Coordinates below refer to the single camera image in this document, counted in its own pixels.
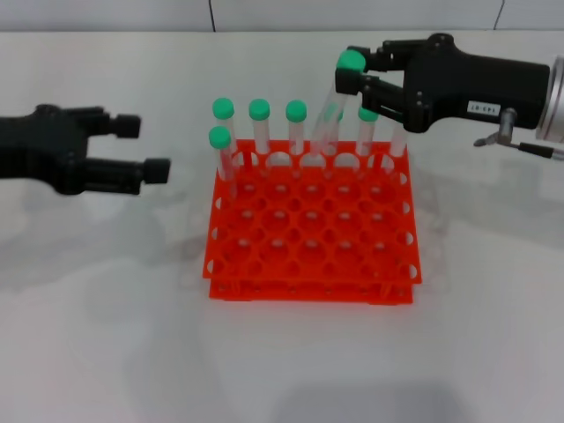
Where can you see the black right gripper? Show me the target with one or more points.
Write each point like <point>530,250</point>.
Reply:
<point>476,83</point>

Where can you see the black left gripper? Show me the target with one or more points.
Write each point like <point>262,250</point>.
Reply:
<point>39,150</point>

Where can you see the green capped clear test tube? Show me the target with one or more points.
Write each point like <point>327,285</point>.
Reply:
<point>219,137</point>
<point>351,61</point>
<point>259,110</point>
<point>366,115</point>
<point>398,145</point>
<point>295,111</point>
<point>339,132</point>
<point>222,109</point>

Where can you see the orange test tube rack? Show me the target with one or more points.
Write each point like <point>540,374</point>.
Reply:
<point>308,264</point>

